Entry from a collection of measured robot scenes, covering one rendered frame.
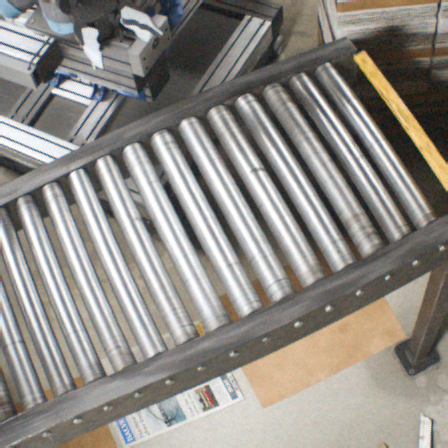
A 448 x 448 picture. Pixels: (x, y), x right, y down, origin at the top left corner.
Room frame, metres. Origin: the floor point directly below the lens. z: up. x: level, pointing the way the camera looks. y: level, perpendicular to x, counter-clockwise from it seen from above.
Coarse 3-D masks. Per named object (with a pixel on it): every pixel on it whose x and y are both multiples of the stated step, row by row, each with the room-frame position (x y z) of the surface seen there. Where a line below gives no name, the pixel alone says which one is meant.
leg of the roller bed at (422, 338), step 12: (444, 264) 0.68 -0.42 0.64; (432, 276) 0.71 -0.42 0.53; (444, 276) 0.67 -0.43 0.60; (432, 288) 0.70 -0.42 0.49; (444, 288) 0.67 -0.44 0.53; (432, 300) 0.68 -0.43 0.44; (444, 300) 0.68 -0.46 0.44; (420, 312) 0.71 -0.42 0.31; (432, 312) 0.67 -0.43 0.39; (444, 312) 0.68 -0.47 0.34; (420, 324) 0.70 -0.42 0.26; (432, 324) 0.68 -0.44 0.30; (420, 336) 0.68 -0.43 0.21; (432, 336) 0.68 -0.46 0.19; (408, 348) 0.71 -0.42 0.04; (420, 348) 0.67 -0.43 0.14
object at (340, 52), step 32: (288, 64) 1.15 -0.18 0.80; (320, 64) 1.14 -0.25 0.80; (352, 64) 1.16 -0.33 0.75; (192, 96) 1.11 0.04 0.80; (224, 96) 1.09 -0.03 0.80; (256, 96) 1.10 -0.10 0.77; (128, 128) 1.06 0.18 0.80; (160, 128) 1.04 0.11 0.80; (64, 160) 1.01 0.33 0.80; (96, 160) 1.00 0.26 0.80; (0, 192) 0.97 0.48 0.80; (32, 192) 0.95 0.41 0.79
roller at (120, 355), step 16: (48, 192) 0.94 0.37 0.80; (64, 192) 0.95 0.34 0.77; (48, 208) 0.91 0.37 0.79; (64, 208) 0.90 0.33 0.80; (64, 224) 0.86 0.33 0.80; (64, 240) 0.82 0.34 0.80; (80, 240) 0.82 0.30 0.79; (80, 256) 0.78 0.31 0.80; (80, 272) 0.74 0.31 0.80; (96, 272) 0.75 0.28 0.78; (80, 288) 0.71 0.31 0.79; (96, 288) 0.70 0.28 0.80; (96, 304) 0.67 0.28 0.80; (96, 320) 0.64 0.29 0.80; (112, 320) 0.63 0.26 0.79; (112, 336) 0.60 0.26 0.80; (112, 352) 0.57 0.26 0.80; (128, 352) 0.56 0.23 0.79; (112, 368) 0.54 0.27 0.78
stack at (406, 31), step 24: (360, 0) 1.47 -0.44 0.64; (336, 24) 1.49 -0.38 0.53; (360, 24) 1.46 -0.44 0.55; (384, 24) 1.46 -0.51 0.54; (408, 24) 1.45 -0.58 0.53; (432, 24) 1.45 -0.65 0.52; (360, 48) 1.46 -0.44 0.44; (384, 48) 1.46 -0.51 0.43; (408, 48) 1.46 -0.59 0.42; (360, 72) 1.47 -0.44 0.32; (384, 72) 1.46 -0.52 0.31; (408, 72) 1.46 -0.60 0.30; (432, 72) 1.45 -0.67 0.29; (360, 96) 1.47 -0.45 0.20; (432, 120) 1.46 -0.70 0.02
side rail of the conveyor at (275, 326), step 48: (432, 240) 0.67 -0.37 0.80; (336, 288) 0.62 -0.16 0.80; (384, 288) 0.62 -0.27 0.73; (240, 336) 0.56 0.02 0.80; (288, 336) 0.57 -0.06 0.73; (96, 384) 0.51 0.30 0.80; (144, 384) 0.49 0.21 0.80; (192, 384) 0.51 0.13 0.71; (0, 432) 0.44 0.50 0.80; (48, 432) 0.43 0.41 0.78
